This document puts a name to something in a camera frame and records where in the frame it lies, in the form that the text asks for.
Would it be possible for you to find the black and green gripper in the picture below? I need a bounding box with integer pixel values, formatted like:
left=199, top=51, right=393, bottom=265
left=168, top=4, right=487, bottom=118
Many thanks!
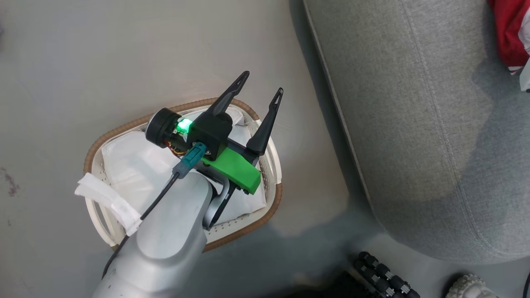
left=190, top=71, right=284, bottom=196

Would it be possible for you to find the red and white garment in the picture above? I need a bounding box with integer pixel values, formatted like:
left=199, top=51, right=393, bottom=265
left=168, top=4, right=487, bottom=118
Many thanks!
left=487, top=0, right=530, bottom=92

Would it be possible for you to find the grey fabric sofa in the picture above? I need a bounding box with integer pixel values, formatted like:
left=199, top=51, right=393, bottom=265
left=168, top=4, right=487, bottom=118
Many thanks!
left=302, top=0, right=530, bottom=265

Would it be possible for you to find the white basket with brown rim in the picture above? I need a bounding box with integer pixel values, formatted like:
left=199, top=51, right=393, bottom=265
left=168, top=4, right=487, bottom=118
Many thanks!
left=83, top=97, right=283, bottom=252

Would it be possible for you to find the white cloth basket liner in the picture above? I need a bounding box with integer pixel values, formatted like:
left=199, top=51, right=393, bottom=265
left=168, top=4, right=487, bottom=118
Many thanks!
left=101, top=108, right=268, bottom=226

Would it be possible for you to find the black roller omni wheel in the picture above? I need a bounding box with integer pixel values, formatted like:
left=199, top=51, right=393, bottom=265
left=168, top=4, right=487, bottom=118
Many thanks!
left=353, top=251, right=421, bottom=298

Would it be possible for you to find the white ribbed wheel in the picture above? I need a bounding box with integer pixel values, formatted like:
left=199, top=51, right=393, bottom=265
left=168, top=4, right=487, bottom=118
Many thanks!
left=445, top=274, right=490, bottom=298

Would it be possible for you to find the teal cable connector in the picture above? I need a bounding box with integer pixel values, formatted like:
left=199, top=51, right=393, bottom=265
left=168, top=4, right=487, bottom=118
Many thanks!
left=172, top=142, right=207, bottom=180

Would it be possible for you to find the thin black camera cable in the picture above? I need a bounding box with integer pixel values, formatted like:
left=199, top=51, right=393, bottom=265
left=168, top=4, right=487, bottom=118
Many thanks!
left=102, top=173, right=181, bottom=279

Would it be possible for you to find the white strap on basket handle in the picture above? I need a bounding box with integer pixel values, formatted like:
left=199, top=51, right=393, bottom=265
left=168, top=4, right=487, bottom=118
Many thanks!
left=75, top=173, right=143, bottom=237

